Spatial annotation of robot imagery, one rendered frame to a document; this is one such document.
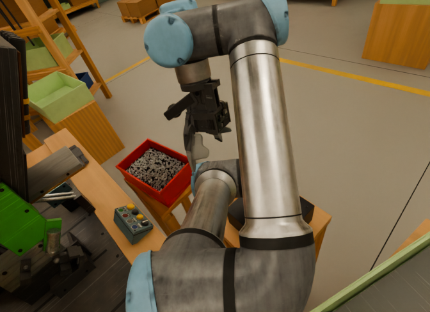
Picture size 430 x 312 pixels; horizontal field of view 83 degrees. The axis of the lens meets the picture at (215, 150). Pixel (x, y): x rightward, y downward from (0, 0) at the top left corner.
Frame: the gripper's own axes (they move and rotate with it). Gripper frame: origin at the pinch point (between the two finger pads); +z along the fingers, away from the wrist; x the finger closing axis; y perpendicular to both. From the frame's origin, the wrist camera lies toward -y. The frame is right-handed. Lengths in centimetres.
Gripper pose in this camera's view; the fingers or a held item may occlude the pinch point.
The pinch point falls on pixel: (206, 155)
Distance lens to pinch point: 65.0
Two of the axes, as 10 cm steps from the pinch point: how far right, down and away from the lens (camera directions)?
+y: 8.6, 0.9, -5.0
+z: 1.9, 8.5, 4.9
